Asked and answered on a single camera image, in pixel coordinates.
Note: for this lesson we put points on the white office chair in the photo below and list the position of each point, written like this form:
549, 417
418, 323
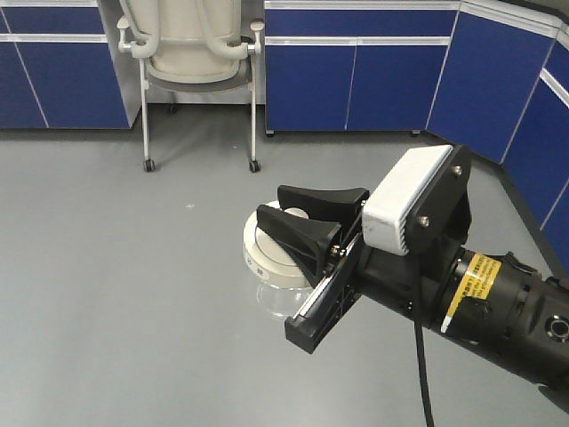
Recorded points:
189, 47

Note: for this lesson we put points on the blue lab cabinets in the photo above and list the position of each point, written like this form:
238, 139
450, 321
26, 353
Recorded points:
492, 75

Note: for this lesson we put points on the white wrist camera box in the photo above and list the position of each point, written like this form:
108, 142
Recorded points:
415, 200

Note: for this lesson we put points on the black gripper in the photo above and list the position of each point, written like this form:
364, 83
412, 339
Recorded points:
415, 286

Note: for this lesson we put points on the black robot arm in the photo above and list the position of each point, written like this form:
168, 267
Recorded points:
492, 305

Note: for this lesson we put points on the glass jar with cream lid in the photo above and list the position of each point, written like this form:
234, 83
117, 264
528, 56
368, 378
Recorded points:
277, 284

